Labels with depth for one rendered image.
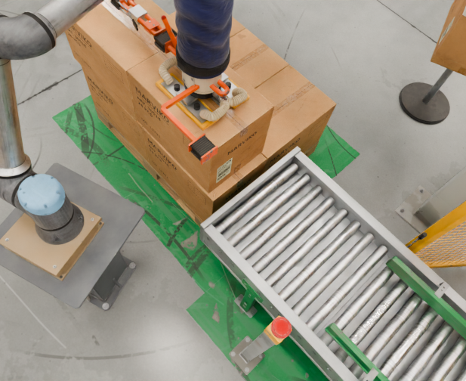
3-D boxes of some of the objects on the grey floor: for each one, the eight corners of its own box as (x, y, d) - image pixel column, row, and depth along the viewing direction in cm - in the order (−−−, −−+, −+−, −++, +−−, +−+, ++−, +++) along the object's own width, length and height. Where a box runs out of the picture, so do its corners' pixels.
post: (255, 354, 232) (293, 329, 143) (246, 363, 230) (279, 343, 141) (247, 345, 234) (279, 314, 145) (238, 354, 232) (266, 328, 143)
